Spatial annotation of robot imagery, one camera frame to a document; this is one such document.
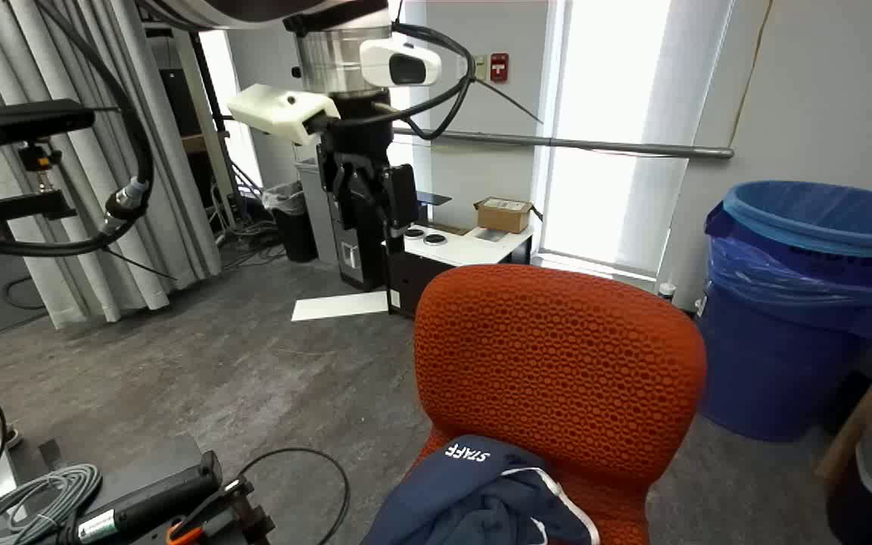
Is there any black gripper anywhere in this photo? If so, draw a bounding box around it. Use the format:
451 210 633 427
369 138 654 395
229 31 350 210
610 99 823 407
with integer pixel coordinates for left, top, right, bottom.
316 95 399 207

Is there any navy staff shirt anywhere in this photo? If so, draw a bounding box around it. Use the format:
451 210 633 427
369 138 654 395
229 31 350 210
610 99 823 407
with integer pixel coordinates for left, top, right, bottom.
361 434 599 545

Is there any orange mesh office chair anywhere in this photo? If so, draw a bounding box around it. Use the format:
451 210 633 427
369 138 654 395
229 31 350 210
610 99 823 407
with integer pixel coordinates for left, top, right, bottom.
378 263 709 545

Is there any black computer tower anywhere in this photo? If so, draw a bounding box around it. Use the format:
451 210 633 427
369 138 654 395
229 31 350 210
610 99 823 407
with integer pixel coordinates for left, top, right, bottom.
338 171 399 295

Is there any black waste basket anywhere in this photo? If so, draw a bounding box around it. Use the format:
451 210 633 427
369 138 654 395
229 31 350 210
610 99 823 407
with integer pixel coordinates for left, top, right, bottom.
277 184 321 266

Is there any white paper sheet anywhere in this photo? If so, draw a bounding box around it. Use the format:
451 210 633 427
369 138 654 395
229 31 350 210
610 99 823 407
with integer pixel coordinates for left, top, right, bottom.
289 291 407 327

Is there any white top black desk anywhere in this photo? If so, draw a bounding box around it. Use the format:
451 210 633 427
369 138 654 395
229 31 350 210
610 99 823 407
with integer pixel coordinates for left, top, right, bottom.
384 220 539 320

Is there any small cardboard box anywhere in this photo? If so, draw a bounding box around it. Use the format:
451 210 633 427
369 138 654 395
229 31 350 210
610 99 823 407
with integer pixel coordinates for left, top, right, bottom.
473 194 534 235

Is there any grey metal handrail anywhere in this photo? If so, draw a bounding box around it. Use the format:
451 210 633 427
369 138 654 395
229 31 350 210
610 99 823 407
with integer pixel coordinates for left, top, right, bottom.
395 125 735 165

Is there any grey curtain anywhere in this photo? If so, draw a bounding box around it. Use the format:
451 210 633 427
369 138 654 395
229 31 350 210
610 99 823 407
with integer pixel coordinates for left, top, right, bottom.
0 0 229 332

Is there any white window blind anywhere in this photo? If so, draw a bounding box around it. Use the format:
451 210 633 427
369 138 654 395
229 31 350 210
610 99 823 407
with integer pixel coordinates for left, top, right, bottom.
534 0 745 287

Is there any orange black clamp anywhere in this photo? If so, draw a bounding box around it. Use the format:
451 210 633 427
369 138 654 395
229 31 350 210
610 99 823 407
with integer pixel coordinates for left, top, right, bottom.
77 473 280 545

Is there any blue plastic trash bin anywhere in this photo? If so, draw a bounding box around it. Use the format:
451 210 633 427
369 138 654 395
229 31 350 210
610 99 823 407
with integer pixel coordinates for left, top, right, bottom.
701 180 872 446

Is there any blue plastic bin liner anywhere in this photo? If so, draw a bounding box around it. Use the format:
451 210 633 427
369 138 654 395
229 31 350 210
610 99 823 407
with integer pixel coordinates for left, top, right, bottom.
704 180 872 342

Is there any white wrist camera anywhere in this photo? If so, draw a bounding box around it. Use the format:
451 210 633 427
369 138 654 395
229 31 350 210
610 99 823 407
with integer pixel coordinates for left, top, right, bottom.
229 81 346 147

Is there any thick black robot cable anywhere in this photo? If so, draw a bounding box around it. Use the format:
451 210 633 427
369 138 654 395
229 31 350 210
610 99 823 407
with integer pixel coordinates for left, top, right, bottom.
0 0 158 260

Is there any thin black floor cable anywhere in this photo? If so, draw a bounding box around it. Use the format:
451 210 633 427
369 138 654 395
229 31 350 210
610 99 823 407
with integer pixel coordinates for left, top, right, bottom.
236 446 355 545

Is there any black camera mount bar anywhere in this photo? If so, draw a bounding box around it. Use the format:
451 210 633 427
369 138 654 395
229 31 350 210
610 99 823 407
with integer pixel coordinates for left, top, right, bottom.
0 97 115 150

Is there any black flat bracket bar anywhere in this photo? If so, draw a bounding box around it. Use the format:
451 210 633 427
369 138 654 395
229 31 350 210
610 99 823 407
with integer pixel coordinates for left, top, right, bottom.
0 187 78 234

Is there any grey coiled cable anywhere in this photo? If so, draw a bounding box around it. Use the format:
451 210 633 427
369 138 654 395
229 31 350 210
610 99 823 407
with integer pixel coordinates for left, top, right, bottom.
0 459 105 545

